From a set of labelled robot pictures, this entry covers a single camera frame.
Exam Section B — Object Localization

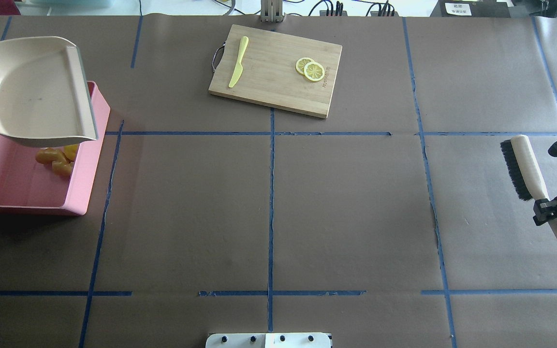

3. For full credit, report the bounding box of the yellow plastic knife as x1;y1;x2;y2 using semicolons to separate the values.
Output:
228;36;249;88

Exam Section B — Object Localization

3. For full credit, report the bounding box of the yellow toy lemon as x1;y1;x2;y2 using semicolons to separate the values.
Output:
62;145;80;162

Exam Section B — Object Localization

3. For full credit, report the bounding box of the bamboo cutting board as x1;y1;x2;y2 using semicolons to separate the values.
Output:
208;24;342;119

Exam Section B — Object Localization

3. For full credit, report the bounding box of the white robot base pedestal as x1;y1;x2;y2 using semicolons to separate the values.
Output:
205;332;333;348

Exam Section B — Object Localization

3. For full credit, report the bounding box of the lemon slice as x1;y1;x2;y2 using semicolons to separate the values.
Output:
295;57;314;75
302;61;325;82

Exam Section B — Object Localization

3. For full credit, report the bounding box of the beige plastic dustpan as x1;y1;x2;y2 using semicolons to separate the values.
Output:
0;37;100;147

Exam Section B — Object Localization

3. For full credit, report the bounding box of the wooden hand brush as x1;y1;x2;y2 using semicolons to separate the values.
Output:
500;134;557;240

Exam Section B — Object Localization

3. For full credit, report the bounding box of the pink plastic bin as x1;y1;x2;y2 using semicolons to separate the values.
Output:
0;81;110;216

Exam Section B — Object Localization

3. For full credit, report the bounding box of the black power box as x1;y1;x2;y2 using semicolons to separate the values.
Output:
429;0;511;18

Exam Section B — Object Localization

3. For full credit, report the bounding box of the toy ginger root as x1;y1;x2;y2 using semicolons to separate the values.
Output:
34;147;74;177

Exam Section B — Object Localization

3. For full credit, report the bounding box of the aluminium frame post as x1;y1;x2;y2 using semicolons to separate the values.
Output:
260;0;285;23

